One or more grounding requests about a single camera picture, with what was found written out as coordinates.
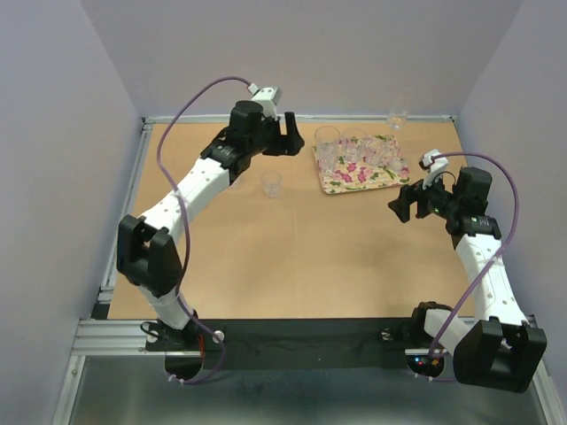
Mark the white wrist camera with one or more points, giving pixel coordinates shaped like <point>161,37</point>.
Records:
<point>433,163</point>
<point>267,97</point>

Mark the floral patterned tray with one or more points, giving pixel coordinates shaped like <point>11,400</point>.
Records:
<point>352,177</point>

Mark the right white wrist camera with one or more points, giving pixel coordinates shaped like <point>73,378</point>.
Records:
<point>433,163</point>

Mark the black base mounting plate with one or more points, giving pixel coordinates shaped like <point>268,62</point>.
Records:
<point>198,353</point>

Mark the large clear tumbler glass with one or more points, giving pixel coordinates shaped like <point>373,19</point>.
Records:
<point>326,140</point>

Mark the tall stemmed wine glass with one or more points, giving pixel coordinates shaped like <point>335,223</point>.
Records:
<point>398,114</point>

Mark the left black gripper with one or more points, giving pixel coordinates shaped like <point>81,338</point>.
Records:
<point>289,144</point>

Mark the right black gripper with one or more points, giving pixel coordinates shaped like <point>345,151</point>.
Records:
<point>407,195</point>

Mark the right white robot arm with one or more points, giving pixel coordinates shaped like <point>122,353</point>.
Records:
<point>500,350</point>

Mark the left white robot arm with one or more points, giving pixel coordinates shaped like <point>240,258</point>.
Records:
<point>147,255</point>

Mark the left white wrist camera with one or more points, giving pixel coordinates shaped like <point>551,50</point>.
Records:
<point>267,97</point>

